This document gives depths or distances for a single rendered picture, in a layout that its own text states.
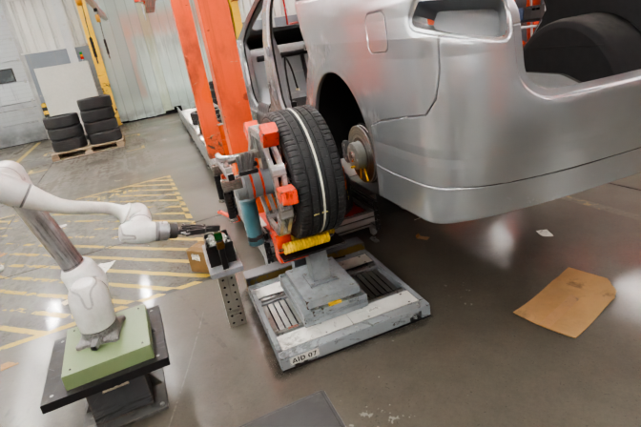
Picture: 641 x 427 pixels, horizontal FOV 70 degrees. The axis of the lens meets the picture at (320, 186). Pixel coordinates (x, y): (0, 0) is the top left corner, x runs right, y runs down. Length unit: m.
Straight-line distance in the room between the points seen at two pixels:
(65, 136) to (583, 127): 9.85
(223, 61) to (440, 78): 1.45
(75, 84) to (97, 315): 11.26
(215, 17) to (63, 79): 10.74
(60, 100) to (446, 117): 12.22
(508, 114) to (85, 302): 1.82
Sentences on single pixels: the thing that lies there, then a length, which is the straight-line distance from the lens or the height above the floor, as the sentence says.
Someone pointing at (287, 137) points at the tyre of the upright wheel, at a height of 1.09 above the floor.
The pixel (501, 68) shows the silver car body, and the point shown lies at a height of 1.30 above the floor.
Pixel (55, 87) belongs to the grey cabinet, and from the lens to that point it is 13.29.
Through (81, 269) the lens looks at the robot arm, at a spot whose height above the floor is 0.67.
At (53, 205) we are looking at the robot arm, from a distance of 2.14.
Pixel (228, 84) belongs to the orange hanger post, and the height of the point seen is 1.32.
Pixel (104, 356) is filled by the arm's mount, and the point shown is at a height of 0.37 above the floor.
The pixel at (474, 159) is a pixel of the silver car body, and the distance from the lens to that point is 1.63.
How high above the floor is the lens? 1.48
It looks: 18 degrees down
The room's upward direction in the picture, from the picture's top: 10 degrees counter-clockwise
